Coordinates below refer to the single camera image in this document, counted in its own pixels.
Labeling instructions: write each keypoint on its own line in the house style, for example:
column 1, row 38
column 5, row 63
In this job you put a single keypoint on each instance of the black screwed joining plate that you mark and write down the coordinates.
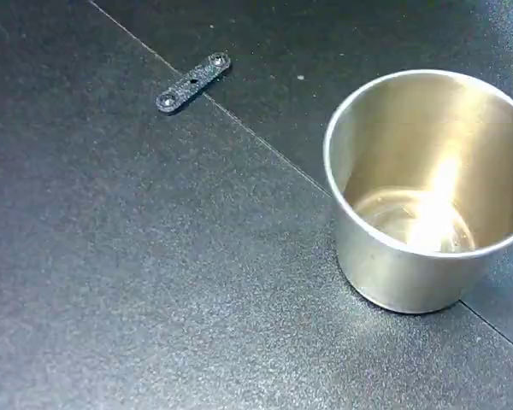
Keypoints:
column 192, row 83

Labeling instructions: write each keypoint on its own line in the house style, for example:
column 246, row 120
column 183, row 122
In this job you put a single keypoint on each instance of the stainless steel cup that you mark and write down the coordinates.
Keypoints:
column 389, row 273

